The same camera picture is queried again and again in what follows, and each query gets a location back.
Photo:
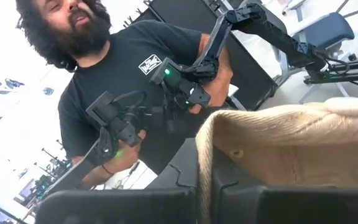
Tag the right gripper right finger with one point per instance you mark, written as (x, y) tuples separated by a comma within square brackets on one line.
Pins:
[(291, 207)]

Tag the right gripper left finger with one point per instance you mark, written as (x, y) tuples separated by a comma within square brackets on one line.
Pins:
[(120, 207)]

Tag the person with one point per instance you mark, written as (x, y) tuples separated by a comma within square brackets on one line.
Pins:
[(120, 62)]

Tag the person's hand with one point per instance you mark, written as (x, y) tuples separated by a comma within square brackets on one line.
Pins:
[(129, 155), (221, 93)]

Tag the blue office chair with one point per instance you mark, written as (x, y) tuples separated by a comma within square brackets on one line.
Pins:
[(325, 31)]

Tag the person's forearm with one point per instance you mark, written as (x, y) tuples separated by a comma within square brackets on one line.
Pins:
[(101, 179), (225, 62)]

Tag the tan baseball cap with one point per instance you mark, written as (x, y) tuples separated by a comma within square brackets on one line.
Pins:
[(291, 140)]

